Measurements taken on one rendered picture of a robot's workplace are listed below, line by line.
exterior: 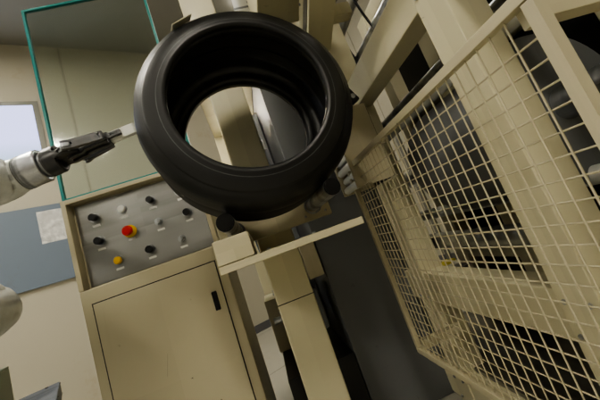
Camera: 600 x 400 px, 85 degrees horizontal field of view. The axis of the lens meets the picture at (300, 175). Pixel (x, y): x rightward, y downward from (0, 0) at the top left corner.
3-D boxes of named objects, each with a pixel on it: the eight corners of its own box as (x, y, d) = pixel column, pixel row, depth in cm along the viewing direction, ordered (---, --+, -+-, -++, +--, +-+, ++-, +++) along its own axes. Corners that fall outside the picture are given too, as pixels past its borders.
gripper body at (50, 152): (30, 146, 82) (68, 131, 84) (51, 156, 90) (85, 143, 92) (40, 172, 81) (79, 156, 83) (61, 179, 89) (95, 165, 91)
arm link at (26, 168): (29, 162, 90) (52, 154, 91) (40, 192, 88) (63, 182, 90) (4, 153, 81) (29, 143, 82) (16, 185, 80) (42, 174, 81)
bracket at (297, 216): (224, 252, 112) (216, 224, 114) (330, 213, 119) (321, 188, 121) (223, 252, 109) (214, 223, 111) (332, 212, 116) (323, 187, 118)
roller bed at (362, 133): (344, 197, 134) (319, 132, 140) (376, 186, 137) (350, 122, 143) (357, 187, 115) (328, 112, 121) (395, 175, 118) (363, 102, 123)
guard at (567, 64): (417, 352, 114) (345, 168, 127) (421, 350, 114) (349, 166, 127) (912, 668, 27) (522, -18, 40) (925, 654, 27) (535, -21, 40)
